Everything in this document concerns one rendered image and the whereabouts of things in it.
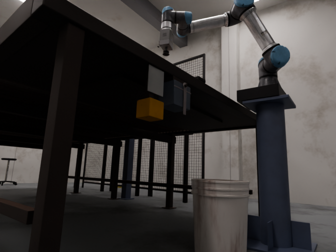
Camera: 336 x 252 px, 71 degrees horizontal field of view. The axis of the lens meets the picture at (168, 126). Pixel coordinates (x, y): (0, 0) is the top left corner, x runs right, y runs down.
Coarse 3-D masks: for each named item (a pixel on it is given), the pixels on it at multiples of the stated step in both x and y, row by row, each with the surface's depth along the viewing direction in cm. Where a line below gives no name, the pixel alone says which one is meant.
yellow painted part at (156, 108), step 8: (144, 96) 103; (152, 96) 103; (144, 104) 97; (152, 104) 97; (160, 104) 101; (136, 112) 100; (144, 112) 96; (152, 112) 96; (160, 112) 100; (152, 120) 103
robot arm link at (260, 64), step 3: (261, 57) 157; (261, 60) 157; (258, 63) 160; (261, 63) 155; (258, 66) 160; (261, 66) 154; (258, 69) 160; (261, 69) 155; (264, 69) 152; (258, 72) 160; (261, 72) 156; (264, 72) 154; (267, 72) 153; (270, 72) 151; (273, 72) 151; (276, 72) 154; (261, 75) 156
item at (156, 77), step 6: (150, 66) 102; (150, 72) 102; (156, 72) 105; (162, 72) 108; (150, 78) 101; (156, 78) 104; (162, 78) 108; (150, 84) 101; (156, 84) 104; (162, 84) 107; (150, 90) 101; (156, 90) 104; (162, 90) 107; (162, 96) 107
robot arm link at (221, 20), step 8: (216, 16) 162; (224, 16) 161; (192, 24) 160; (200, 24) 161; (208, 24) 161; (216, 24) 162; (224, 24) 164; (232, 24) 164; (176, 32) 168; (184, 32) 162
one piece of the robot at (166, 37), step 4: (164, 28) 146; (168, 28) 145; (160, 32) 146; (164, 32) 145; (168, 32) 144; (172, 32) 149; (160, 36) 145; (164, 36) 144; (168, 36) 144; (172, 36) 151; (160, 40) 145; (164, 40) 144; (168, 40) 143; (172, 40) 150; (160, 44) 144; (164, 44) 144; (168, 44) 144; (172, 44) 150; (164, 48) 149; (168, 48) 149; (172, 48) 150
